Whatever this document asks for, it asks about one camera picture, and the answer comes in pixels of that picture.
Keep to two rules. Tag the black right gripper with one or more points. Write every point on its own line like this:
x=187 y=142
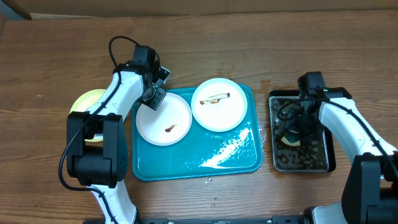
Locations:
x=292 y=125

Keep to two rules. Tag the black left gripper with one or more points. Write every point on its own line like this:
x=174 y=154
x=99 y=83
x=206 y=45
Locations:
x=156 y=101

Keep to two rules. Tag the yellow and green sponge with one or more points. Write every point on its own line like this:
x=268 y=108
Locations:
x=291 y=139

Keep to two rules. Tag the white plate with small stain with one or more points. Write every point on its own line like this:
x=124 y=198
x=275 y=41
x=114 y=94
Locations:
x=167 y=125

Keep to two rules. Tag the yellow-green plate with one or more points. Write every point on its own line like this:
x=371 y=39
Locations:
x=86 y=100

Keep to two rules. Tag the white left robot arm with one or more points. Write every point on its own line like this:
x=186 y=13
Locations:
x=96 y=152

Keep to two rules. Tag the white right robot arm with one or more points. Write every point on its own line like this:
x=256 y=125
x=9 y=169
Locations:
x=370 y=192

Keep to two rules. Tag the black tray of soapy water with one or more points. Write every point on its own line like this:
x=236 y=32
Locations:
x=314 y=153

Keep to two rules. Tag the teal plastic tray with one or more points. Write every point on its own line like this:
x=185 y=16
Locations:
x=201 y=153

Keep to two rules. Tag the white plate with sauce streak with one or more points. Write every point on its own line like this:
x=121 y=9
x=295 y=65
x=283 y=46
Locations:
x=219 y=104

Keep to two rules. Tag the black rail at table edge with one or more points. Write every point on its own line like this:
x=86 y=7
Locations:
x=277 y=219

